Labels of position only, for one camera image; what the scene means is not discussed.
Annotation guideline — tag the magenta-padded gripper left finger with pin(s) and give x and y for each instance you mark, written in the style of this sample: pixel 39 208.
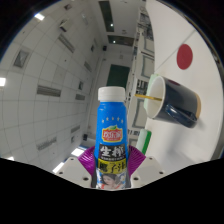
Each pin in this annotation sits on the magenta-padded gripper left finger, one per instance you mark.
pixel 74 170

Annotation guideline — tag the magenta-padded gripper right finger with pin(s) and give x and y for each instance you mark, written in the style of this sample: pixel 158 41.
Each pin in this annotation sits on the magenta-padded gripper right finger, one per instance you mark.
pixel 146 170

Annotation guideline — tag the blue white-capped drink bottle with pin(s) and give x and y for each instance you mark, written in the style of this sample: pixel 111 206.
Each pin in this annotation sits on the blue white-capped drink bottle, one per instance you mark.
pixel 111 133

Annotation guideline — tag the bright tall window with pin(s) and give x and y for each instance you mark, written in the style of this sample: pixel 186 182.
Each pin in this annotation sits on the bright tall window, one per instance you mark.
pixel 58 167
pixel 77 152

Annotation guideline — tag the brown stirring stick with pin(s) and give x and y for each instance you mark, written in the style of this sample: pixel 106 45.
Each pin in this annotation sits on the brown stirring stick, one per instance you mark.
pixel 148 97

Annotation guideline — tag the dark blue mug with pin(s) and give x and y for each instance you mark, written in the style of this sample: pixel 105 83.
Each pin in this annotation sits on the dark blue mug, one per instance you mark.
pixel 178 103

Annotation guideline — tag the yellow sponge with green top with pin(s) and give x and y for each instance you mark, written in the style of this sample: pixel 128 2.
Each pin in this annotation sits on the yellow sponge with green top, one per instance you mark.
pixel 151 86

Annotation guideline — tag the group of ceiling lights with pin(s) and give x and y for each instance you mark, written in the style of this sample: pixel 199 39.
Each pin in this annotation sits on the group of ceiling lights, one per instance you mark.
pixel 48 90

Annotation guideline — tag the dark green chalkboard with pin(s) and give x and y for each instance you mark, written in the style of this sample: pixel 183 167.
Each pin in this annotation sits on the dark green chalkboard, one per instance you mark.
pixel 117 76

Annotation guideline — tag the group of classroom chairs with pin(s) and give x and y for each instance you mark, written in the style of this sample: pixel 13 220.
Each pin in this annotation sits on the group of classroom chairs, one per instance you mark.
pixel 146 66

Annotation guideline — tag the flat round red coaster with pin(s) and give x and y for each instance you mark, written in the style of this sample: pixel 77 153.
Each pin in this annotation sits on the flat round red coaster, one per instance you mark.
pixel 185 56

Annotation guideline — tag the dark classroom door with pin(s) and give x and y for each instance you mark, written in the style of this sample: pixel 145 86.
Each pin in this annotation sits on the dark classroom door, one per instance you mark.
pixel 120 40

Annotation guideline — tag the ceiling projector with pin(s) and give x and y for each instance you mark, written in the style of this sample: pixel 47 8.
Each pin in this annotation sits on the ceiling projector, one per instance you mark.
pixel 65 25

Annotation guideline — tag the black wall speaker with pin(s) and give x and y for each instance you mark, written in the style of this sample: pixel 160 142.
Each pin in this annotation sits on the black wall speaker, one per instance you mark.
pixel 85 136
pixel 104 48

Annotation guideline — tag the dark long wall window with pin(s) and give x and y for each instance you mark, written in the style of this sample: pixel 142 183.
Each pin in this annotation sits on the dark long wall window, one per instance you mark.
pixel 106 16

